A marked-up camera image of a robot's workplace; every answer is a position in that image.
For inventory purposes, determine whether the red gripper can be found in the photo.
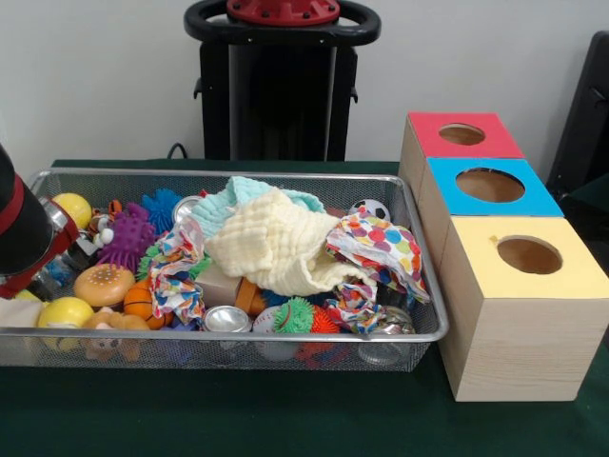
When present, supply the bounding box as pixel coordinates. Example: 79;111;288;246
0;199;92;303

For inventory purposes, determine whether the crushed clear water bottle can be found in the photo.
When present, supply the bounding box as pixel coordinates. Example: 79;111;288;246
32;254;78;299

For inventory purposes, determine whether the cream muslin cloth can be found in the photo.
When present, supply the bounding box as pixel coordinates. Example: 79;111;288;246
204;186;380;297

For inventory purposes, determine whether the silver mesh bin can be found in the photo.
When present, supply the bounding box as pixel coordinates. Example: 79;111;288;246
0;167;450;371

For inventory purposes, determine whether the wooden box with three holes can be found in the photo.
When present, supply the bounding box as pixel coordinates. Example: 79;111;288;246
398;111;609;404

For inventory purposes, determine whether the yellow ball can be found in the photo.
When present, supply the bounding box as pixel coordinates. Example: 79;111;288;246
50;192;93;230
37;296;95;352

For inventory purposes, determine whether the purple spiky ball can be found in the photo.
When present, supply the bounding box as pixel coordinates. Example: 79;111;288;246
97;202;157;268

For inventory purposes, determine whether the small orange basketball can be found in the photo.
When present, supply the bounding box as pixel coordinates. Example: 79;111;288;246
123;280;175;330

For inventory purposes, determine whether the light blue muslin cloth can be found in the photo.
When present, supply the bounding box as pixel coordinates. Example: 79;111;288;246
192;175;327;239

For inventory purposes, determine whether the silver drink can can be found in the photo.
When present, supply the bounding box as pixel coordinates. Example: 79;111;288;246
202;305;253;351

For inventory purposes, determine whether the dark green table cloth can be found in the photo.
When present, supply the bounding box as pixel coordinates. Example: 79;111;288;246
0;159;609;457
556;173;609;239

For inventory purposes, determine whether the small soccer ball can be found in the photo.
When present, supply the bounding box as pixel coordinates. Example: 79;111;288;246
348;198;392;224

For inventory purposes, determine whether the polka dot paper napkin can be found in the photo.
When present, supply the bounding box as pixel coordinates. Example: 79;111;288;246
325;211;431;305

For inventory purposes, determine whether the black panel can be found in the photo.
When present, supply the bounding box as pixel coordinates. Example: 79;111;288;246
546;30;609;191

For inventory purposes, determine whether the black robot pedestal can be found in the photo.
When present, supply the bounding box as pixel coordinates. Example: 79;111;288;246
184;0;382;162

